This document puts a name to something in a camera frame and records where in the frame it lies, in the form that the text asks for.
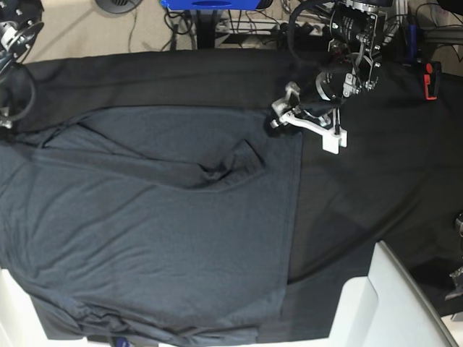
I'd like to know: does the red and black clamp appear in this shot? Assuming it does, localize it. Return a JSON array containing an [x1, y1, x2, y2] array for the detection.
[[423, 61, 442, 100]]

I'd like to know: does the blue plastic bin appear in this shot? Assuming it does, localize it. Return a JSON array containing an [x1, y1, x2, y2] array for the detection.
[[160, 0, 273, 10]]

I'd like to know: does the white foam block left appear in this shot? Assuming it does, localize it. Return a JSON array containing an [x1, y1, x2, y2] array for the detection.
[[1, 270, 88, 347]]

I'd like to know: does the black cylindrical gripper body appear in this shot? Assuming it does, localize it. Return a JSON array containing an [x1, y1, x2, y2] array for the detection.
[[298, 72, 344, 119]]

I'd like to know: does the dark grey long-sleeve T-shirt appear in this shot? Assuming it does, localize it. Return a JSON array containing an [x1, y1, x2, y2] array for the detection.
[[1, 106, 302, 346]]

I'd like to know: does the grey metal bracket right edge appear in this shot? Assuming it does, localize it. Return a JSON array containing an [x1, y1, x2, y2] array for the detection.
[[445, 267, 463, 301]]

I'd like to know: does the black table cloth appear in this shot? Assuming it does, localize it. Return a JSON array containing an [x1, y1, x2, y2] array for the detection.
[[1, 50, 462, 343]]

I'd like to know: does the white power strip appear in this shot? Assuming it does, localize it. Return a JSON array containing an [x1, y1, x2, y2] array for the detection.
[[216, 17, 286, 35]]

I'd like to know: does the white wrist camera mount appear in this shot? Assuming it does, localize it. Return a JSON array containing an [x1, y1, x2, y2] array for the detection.
[[270, 82, 349, 155]]

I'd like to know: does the black table leg post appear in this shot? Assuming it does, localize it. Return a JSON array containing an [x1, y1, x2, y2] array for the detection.
[[193, 10, 223, 50]]

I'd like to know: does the round grey chair base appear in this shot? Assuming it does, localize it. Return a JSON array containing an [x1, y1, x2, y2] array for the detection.
[[95, 0, 142, 14]]

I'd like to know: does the blue clamp at bottom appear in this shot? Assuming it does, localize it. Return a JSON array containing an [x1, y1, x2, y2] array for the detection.
[[114, 337, 132, 347]]

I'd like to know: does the aluminium frame rail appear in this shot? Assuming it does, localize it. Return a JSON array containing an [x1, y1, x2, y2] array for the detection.
[[417, 25, 463, 45]]

